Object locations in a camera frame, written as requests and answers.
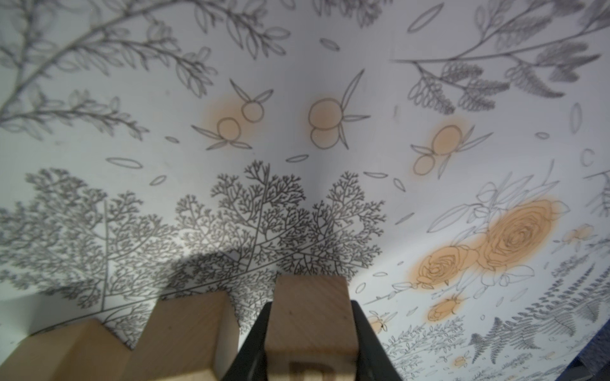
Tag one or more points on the wooden block purple R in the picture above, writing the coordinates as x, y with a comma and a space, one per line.
84, 351

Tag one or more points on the wooden block brown E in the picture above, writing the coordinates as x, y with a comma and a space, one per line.
190, 338

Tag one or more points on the floral table mat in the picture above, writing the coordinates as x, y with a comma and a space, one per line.
450, 159

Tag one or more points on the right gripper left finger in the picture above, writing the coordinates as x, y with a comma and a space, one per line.
250, 364

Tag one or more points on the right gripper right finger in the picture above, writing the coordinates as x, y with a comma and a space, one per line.
373, 364

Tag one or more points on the wooden block brown D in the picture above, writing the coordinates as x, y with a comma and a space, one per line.
311, 333

